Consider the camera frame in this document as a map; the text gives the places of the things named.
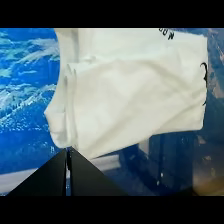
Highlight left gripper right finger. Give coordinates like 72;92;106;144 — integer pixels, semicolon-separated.
68;146;129;197

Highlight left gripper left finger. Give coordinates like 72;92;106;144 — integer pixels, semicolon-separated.
6;148;69;197

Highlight white T-shirt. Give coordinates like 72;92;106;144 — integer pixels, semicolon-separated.
43;27;209;160

